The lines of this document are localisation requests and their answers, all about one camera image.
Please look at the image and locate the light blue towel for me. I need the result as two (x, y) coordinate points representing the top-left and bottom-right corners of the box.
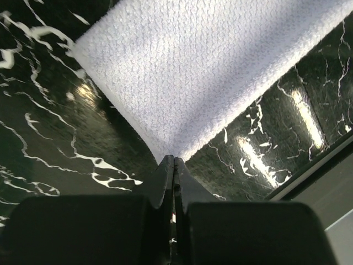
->
(72, 1), (352, 161)

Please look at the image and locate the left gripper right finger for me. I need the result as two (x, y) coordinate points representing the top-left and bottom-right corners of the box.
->
(174, 158), (223, 262)

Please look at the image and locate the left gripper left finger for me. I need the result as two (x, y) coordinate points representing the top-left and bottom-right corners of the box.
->
(132, 155), (174, 262)

